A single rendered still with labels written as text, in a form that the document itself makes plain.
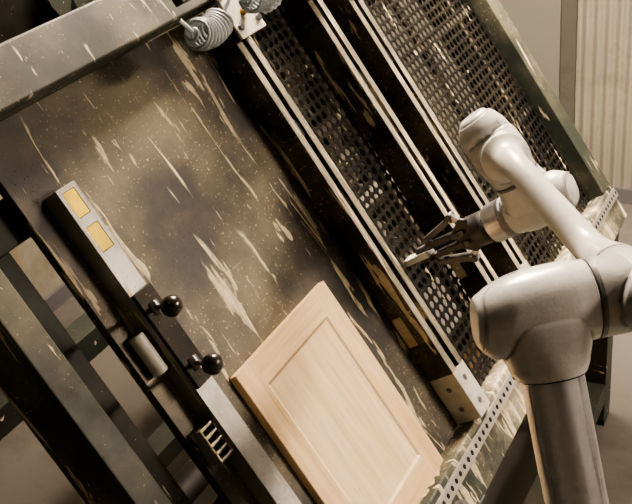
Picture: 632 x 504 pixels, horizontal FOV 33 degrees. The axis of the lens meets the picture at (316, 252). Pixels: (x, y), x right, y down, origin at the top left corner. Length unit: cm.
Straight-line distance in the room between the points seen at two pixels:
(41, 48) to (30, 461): 245
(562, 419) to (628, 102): 372
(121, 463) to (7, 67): 67
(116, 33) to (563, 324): 96
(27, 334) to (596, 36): 394
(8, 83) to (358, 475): 101
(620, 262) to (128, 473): 85
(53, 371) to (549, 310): 77
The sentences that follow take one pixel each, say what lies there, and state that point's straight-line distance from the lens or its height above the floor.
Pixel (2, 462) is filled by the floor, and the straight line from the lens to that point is 415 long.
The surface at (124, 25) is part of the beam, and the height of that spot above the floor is 189.
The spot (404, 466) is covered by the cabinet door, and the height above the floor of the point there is 95.
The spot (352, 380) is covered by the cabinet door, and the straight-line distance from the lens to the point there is 223.
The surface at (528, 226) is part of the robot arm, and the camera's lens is 227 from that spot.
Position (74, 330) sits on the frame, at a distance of 325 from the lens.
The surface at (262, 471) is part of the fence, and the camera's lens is 195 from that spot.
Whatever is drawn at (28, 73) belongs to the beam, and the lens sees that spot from 185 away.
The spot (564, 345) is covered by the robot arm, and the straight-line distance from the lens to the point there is 168.
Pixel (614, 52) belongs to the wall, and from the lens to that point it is 526.
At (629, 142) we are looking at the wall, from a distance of 540.
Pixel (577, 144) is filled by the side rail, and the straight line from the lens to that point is 349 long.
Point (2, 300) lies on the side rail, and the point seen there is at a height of 163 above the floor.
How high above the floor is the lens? 242
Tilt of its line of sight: 28 degrees down
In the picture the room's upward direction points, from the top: 6 degrees counter-clockwise
